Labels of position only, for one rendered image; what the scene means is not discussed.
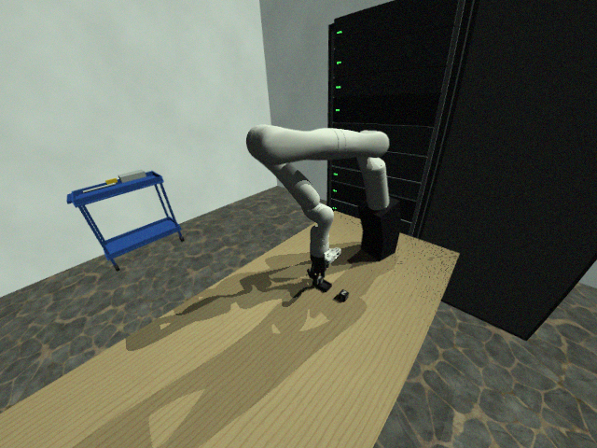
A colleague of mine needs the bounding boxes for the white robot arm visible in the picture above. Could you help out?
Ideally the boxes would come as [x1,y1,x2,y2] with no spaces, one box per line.
[246,125,389,264]

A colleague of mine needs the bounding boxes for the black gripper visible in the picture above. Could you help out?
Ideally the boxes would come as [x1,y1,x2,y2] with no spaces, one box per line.
[307,253,329,285]

